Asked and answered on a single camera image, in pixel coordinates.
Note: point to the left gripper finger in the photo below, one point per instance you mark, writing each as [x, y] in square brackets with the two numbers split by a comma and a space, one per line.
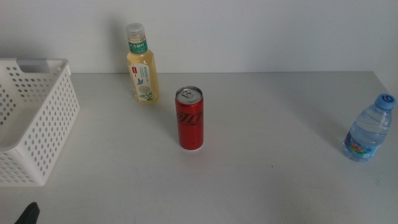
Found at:
[30, 215]

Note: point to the red cola can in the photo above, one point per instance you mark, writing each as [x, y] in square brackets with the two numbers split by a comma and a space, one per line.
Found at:
[189, 130]

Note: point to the yellow tea bottle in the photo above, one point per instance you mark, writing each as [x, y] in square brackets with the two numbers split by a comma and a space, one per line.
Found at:
[143, 62]

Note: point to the clear water bottle blue cap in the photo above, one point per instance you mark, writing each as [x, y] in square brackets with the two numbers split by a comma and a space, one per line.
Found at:
[370, 124]

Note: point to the white perforated plastic basket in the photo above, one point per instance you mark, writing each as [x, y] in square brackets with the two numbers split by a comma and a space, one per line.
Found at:
[46, 124]

